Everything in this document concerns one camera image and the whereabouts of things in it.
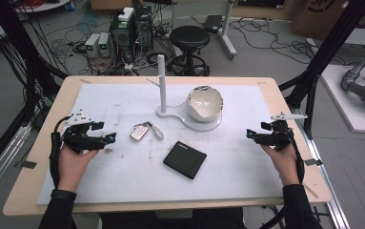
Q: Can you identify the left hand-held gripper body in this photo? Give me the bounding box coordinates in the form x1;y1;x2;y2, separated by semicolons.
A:
60;109;106;155

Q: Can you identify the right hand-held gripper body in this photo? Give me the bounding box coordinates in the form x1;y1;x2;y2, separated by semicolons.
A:
260;111;309;153

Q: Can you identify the person's left hand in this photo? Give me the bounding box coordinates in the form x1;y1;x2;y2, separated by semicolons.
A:
57;144;100;194

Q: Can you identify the person's right hand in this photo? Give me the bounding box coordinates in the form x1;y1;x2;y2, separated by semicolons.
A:
260;143;300;187

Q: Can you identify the white foam mat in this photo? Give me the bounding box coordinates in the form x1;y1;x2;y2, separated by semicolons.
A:
36;82;285;206

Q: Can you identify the black tape piece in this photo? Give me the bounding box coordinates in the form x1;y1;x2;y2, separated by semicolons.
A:
304;157;324;167
20;159;38;170

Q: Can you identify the white egg-shaped bowl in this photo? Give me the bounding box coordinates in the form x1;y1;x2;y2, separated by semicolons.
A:
186;85;225;123

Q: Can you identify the white floor board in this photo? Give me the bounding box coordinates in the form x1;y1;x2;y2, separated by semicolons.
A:
318;64;365;135

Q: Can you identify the black wallet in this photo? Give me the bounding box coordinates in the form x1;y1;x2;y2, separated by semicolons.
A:
162;140;208;180

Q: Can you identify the small white power unit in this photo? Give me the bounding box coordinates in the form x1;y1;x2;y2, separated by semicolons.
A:
97;31;112;58
84;32;101;59

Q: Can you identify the person's lap in dark clothing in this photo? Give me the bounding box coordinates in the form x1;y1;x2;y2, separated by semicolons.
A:
99;207;247;229

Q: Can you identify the black computer tower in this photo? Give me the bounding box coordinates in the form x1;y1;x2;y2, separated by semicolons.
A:
109;7;136;64
133;5;154;52

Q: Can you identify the black round stool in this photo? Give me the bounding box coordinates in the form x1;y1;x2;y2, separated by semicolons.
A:
166;25;212;77

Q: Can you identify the black flat device on floor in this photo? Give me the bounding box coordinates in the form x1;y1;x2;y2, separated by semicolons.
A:
203;14;225;34

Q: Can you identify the cardboard box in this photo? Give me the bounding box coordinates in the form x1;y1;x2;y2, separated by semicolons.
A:
290;0;365;41

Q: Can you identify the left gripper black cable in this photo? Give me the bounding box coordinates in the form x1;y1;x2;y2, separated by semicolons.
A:
49;115;73;189

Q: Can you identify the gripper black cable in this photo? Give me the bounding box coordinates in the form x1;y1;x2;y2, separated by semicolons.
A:
284;127;306;186
49;115;73;189

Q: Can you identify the silver car key with strap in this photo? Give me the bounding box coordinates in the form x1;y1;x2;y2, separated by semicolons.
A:
129;120;165;143

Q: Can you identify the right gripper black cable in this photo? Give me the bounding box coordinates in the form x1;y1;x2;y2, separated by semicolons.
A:
284;127;306;186

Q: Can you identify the white stand with post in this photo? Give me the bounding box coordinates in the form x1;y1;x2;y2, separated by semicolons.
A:
155;53;224;134

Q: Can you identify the black metal frame post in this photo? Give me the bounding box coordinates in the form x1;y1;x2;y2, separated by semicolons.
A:
0;0;71;129
277;0;365;139

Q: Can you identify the white desk leg frame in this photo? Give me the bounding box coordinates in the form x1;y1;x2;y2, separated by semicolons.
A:
170;0;238;61

